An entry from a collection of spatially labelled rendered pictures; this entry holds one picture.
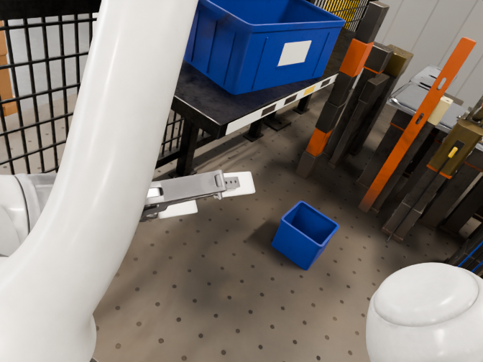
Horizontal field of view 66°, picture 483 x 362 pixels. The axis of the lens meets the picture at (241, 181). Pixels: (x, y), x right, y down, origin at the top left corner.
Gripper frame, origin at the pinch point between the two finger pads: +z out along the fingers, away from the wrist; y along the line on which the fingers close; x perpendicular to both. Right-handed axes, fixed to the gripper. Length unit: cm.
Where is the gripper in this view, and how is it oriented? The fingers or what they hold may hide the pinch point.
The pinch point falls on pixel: (215, 194)
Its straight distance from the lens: 55.2
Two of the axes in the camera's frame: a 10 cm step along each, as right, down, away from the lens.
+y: -6.7, 2.6, 7.0
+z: 7.1, -0.7, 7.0
